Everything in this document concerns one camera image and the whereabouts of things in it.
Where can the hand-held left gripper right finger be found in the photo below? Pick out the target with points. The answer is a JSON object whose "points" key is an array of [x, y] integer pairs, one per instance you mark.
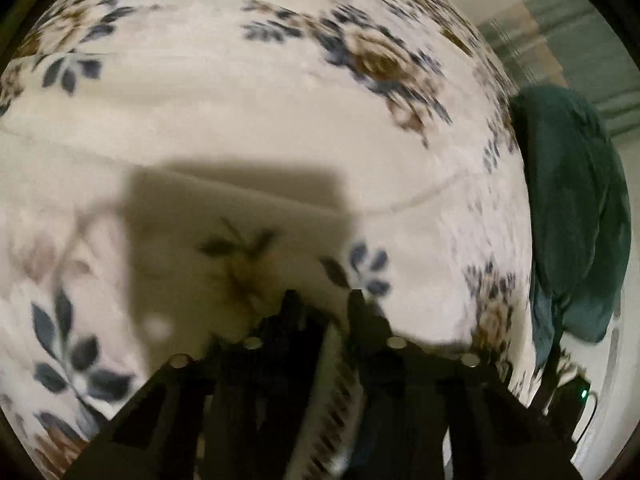
{"points": [[380, 347]]}

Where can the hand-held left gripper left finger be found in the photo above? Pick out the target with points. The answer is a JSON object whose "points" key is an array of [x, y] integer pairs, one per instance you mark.
{"points": [[250, 360]]}

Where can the striped knit sweater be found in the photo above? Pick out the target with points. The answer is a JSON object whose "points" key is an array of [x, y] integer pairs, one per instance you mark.
{"points": [[327, 400]]}

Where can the black charger box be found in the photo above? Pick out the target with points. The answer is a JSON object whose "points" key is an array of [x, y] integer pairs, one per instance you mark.
{"points": [[570, 405]]}

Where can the dark green plush blanket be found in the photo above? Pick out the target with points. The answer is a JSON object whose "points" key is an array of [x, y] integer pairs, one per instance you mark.
{"points": [[570, 210]]}

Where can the white headboard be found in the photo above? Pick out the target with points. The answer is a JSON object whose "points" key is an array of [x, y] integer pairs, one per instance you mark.
{"points": [[609, 410]]}

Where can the floral bedspread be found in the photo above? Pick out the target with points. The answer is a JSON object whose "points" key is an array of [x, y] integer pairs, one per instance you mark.
{"points": [[250, 110]]}

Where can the grey-green curtain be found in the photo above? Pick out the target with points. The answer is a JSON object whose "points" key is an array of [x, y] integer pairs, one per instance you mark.
{"points": [[590, 45]]}

